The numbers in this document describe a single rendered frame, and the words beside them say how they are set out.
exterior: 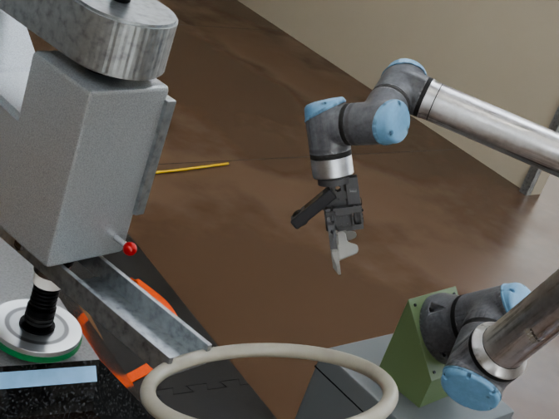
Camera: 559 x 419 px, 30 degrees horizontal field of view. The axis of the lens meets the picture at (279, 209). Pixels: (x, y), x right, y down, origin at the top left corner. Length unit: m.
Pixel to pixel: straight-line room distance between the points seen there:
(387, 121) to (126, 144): 0.55
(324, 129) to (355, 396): 0.88
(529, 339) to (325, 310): 2.48
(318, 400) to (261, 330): 1.60
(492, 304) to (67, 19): 1.24
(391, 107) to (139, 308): 0.70
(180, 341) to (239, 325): 2.23
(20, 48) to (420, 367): 1.28
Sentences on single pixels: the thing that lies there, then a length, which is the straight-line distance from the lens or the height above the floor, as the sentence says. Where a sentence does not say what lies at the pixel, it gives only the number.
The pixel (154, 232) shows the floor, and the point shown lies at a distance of 4.95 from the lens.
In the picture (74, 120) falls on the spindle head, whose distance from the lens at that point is 2.13.
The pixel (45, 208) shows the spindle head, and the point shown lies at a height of 1.26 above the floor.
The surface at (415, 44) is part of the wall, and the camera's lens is 7.78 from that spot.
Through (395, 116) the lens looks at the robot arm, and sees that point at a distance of 2.14.
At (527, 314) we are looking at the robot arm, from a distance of 2.37.
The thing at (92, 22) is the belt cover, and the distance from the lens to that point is 2.08.
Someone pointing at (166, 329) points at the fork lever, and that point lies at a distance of 2.26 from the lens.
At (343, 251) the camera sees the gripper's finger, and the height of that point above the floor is 1.35.
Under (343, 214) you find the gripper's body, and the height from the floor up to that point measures 1.42.
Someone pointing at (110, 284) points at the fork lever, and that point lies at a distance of 2.37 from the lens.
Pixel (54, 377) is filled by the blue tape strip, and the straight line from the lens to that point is 2.52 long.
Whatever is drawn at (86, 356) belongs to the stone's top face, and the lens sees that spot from 2.57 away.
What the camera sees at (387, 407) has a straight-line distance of 1.92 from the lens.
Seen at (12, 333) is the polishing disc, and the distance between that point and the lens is 2.49.
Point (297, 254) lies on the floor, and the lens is 5.17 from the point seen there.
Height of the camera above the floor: 2.32
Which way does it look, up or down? 25 degrees down
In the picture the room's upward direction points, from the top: 20 degrees clockwise
